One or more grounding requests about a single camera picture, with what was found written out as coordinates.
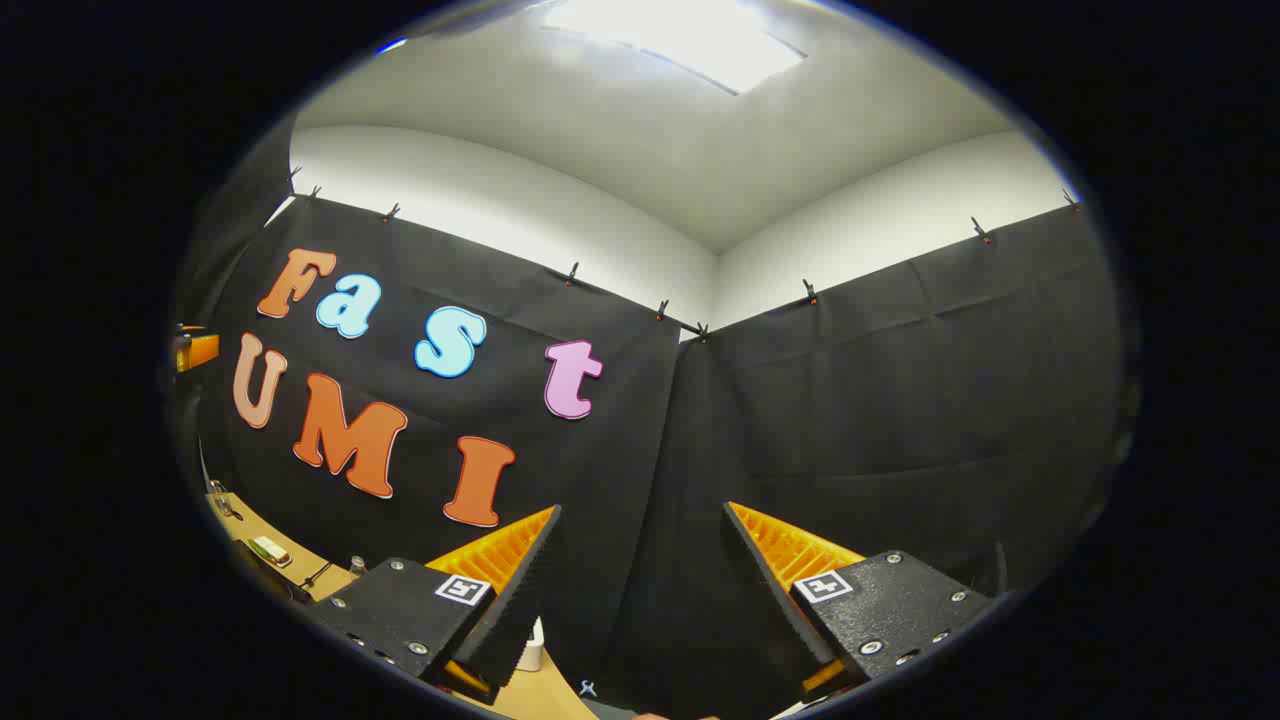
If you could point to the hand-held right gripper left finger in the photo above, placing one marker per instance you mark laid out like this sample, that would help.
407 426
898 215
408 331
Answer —
520 600

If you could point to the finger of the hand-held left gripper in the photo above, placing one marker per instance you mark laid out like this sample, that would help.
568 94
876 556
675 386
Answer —
200 350

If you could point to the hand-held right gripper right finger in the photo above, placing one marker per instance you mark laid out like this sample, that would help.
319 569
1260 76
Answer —
775 610

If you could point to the sandwich with lettuce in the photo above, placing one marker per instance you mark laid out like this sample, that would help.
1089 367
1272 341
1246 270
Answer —
268 550

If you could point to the black backdrop cloth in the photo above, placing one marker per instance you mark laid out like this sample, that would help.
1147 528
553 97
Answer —
900 400

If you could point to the row of black cloth clips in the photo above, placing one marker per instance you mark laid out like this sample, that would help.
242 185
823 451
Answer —
572 273

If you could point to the ceiling light panel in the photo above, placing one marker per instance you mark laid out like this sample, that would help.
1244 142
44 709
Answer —
690 40

